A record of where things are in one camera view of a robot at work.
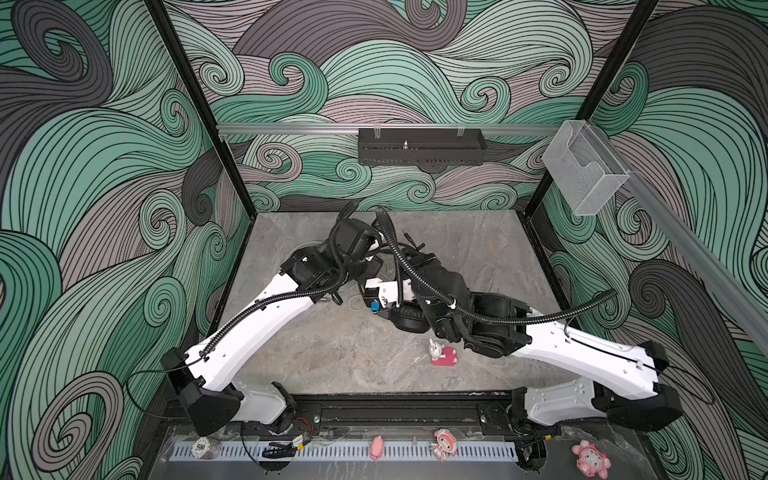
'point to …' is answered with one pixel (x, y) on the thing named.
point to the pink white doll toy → (445, 444)
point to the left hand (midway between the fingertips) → (370, 253)
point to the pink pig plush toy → (591, 460)
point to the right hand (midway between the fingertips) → (415, 242)
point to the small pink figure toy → (377, 447)
